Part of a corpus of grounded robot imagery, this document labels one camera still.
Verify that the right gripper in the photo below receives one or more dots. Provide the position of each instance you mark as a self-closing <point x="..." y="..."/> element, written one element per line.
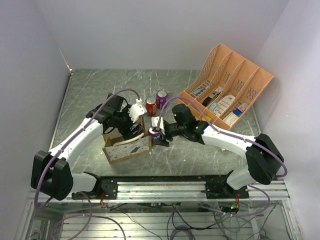
<point x="163" y="141"/>

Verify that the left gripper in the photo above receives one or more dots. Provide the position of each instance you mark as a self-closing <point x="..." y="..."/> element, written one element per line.
<point x="125" y="132"/>

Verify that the purple Fanta can front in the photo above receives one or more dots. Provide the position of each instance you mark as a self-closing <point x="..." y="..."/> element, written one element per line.
<point x="153" y="136"/>

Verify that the purple fanta can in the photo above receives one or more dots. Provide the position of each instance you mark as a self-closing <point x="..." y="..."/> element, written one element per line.
<point x="136" y="129"/>
<point x="161" y="98"/>
<point x="153" y="136"/>

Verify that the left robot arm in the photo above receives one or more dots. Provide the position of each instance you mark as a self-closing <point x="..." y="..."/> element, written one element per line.
<point x="51" y="171"/>

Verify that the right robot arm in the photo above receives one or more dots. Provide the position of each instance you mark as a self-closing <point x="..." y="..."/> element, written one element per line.
<point x="263" y="160"/>

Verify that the red cola can back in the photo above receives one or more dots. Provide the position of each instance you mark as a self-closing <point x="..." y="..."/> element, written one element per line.
<point x="151" y="106"/>

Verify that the purple Fanta can back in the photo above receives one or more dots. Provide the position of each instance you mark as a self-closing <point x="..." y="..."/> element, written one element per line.
<point x="161" y="98"/>

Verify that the blue toy car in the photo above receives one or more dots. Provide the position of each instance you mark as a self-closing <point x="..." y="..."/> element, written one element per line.
<point x="198" y="91"/>

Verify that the orange plastic desk organizer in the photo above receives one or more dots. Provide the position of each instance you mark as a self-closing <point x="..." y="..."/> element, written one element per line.
<point x="233" y="82"/>

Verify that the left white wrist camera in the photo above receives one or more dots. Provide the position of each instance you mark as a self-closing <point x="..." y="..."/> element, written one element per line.
<point x="136" y="110"/>

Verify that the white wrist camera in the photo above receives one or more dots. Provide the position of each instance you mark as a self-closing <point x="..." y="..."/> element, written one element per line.
<point x="157" y="123"/>
<point x="136" y="110"/>

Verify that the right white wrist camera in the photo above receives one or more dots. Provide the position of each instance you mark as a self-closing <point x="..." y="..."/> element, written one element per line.
<point x="157" y="123"/>

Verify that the aluminium mounting rail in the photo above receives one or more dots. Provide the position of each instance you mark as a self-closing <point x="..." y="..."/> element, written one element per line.
<point x="196" y="188"/>

